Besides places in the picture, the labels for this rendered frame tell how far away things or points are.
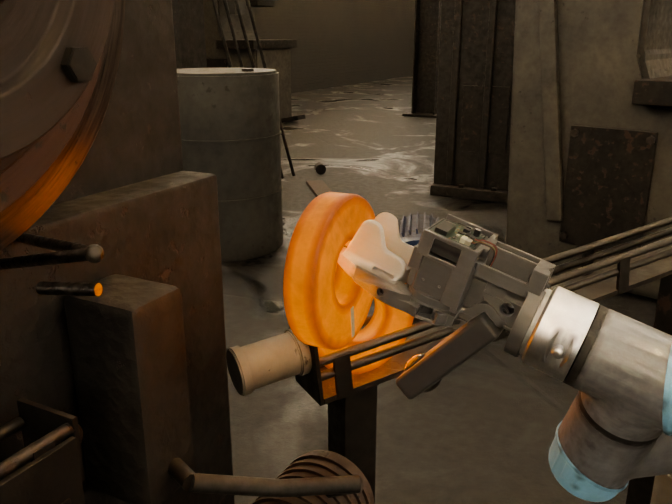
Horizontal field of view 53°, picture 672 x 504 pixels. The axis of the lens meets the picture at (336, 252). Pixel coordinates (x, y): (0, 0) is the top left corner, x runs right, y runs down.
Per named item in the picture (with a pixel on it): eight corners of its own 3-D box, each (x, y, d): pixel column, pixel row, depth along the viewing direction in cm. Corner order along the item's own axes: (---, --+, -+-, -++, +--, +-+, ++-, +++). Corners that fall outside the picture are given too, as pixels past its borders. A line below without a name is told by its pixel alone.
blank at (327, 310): (275, 220, 60) (308, 224, 59) (350, 174, 73) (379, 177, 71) (288, 371, 66) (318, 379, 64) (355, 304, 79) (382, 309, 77)
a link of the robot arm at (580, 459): (667, 499, 66) (720, 434, 59) (562, 514, 64) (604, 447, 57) (626, 431, 72) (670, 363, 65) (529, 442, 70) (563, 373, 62)
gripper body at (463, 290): (443, 210, 66) (563, 260, 62) (415, 286, 69) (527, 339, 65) (415, 226, 59) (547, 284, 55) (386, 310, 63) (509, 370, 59)
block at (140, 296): (79, 488, 77) (52, 291, 70) (130, 451, 84) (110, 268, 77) (152, 518, 72) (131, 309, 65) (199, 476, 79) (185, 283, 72)
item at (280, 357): (229, 383, 85) (222, 340, 83) (294, 361, 89) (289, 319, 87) (246, 405, 80) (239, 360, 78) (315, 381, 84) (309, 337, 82)
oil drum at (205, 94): (144, 252, 342) (127, 69, 315) (215, 224, 393) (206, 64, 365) (241, 270, 317) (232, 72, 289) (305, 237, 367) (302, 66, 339)
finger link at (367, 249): (339, 198, 66) (424, 235, 63) (323, 251, 69) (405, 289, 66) (324, 204, 64) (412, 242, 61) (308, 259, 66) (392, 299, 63)
